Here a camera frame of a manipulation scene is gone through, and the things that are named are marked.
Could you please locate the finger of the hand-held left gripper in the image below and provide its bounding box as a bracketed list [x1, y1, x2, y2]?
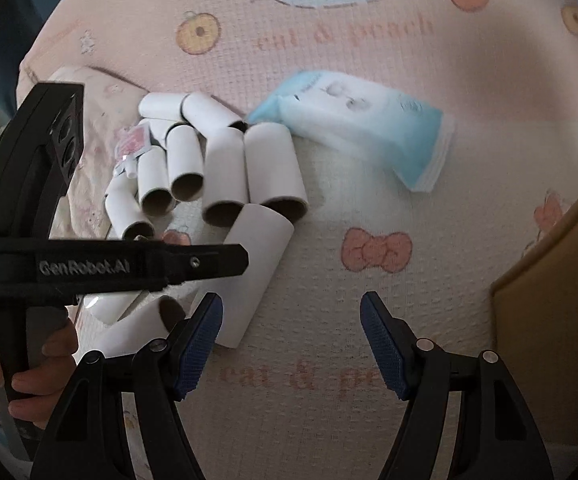
[161, 242, 251, 292]

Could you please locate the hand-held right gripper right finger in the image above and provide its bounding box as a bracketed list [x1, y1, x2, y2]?
[359, 290, 555, 480]

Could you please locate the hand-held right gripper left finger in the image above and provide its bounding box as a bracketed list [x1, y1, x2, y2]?
[29, 291, 225, 480]

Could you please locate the large white cardboard tube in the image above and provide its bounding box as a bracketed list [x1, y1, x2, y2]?
[189, 203, 295, 350]

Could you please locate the pile of paper tubes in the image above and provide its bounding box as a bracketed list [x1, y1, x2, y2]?
[81, 91, 310, 351]

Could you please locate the brown cardboard box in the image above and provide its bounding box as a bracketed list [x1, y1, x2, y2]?
[489, 160, 578, 441]

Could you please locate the person's left hand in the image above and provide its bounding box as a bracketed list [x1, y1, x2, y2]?
[0, 317, 80, 428]

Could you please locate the small pink sachet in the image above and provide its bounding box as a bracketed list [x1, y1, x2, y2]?
[113, 125, 152, 176]

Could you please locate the pink cartoon printed blanket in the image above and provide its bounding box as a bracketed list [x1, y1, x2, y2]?
[16, 0, 578, 480]

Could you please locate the blue tissue pack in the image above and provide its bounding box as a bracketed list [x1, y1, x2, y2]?
[246, 70, 457, 193]

